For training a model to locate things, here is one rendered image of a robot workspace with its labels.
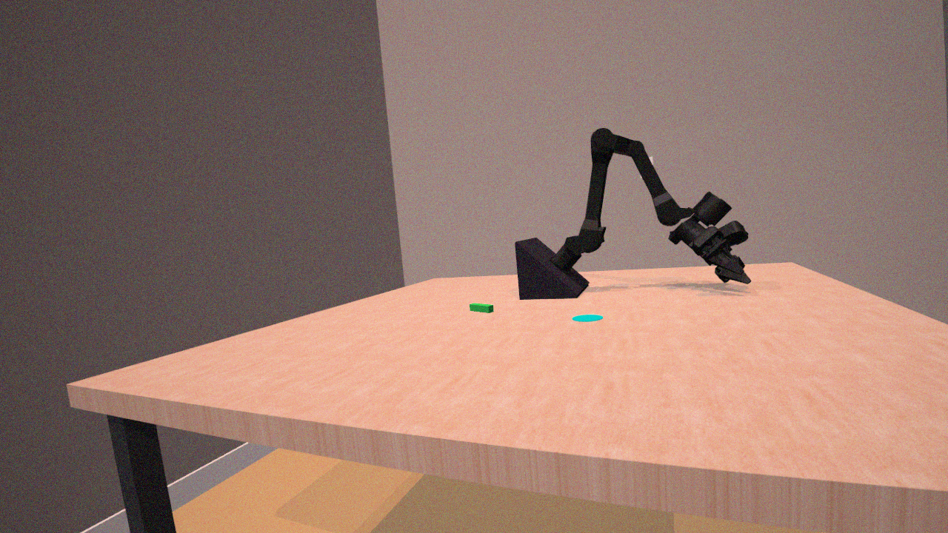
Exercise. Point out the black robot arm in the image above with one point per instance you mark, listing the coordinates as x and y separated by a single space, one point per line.
709 210

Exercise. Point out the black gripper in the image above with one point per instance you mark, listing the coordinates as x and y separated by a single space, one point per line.
729 267

